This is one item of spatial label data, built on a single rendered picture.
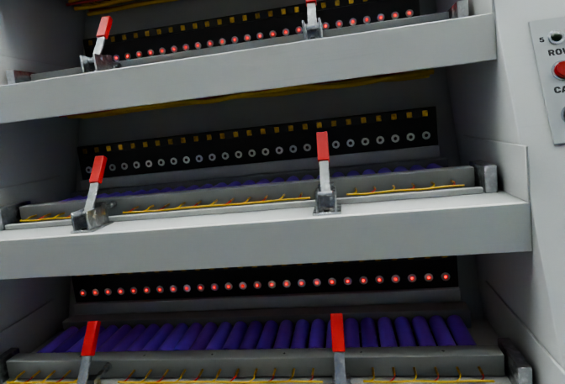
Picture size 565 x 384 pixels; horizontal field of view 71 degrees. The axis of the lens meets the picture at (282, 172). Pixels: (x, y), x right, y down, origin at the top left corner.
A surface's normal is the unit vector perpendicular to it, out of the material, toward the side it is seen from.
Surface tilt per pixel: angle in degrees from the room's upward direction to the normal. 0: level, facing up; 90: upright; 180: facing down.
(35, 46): 90
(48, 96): 109
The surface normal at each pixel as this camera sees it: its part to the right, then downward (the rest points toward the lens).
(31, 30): 0.98, -0.09
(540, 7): -0.18, -0.20
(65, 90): -0.15, 0.14
